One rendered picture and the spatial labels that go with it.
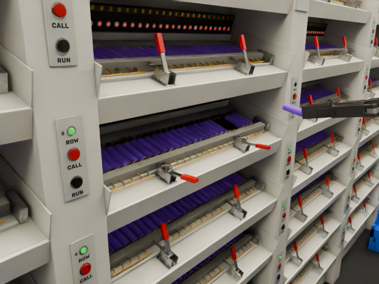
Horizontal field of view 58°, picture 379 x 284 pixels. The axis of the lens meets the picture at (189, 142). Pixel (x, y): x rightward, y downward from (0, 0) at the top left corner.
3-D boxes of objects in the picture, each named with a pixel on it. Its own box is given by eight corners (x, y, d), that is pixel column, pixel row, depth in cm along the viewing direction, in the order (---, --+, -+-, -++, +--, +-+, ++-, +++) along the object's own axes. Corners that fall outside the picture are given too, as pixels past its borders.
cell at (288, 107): (285, 101, 84) (309, 110, 80) (286, 104, 85) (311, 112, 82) (281, 108, 84) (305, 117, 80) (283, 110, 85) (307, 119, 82)
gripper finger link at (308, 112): (334, 116, 76) (333, 117, 76) (303, 118, 81) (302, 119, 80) (333, 103, 76) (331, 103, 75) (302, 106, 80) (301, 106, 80)
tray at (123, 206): (277, 151, 101) (289, 123, 96) (102, 236, 57) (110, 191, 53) (225, 121, 111) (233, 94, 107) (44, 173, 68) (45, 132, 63)
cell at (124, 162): (111, 152, 71) (131, 168, 68) (104, 154, 70) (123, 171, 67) (113, 145, 70) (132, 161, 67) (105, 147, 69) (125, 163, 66)
